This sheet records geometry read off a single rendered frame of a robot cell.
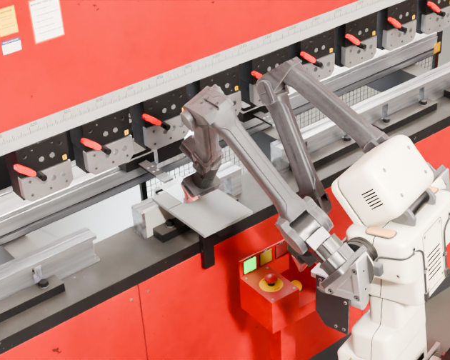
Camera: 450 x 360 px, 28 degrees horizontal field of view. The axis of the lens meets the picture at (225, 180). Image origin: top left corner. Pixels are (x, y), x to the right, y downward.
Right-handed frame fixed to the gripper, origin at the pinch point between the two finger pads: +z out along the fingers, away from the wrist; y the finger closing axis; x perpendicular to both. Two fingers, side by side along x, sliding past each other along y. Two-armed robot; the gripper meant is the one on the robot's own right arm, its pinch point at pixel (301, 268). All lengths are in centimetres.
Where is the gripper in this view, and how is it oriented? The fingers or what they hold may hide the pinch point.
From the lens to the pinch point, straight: 273.5
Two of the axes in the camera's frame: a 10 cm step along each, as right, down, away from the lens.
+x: -8.0, 3.6, -4.8
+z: -0.9, 7.1, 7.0
